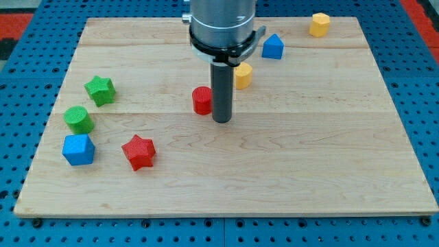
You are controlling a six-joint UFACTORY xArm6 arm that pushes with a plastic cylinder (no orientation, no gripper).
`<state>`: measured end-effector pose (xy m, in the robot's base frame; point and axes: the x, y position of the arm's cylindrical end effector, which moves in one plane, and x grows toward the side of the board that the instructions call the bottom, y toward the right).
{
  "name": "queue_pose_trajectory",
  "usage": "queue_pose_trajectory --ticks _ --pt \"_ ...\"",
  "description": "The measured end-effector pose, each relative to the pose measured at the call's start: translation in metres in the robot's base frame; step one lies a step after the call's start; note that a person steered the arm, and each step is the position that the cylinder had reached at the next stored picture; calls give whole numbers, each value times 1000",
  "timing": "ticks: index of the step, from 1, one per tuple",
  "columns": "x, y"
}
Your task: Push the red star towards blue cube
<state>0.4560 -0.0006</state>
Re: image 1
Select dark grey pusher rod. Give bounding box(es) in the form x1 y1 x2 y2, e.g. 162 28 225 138
210 64 233 123

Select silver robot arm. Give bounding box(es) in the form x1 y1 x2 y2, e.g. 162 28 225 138
182 0 265 123

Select red star block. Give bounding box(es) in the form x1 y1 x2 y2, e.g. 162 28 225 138
121 134 156 171

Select green star block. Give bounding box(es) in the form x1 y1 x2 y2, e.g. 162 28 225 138
84 75 116 107

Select blue cube block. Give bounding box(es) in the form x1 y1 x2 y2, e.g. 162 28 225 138
62 134 95 166

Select yellow half-round block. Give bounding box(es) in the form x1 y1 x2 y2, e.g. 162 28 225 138
235 62 253 90

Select red cylinder block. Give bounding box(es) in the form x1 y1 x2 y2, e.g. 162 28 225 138
192 86 212 115

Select blue pentagon block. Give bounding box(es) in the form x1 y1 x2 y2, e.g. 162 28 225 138
261 34 284 60

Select wooden board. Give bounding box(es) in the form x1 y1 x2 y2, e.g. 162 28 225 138
14 17 438 218

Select yellow hexagon block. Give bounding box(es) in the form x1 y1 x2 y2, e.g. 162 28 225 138
309 12 331 37

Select green cylinder block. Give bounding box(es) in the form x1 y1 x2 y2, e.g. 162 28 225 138
64 106 94 134

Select black clamp ring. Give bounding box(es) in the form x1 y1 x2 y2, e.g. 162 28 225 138
188 25 267 68

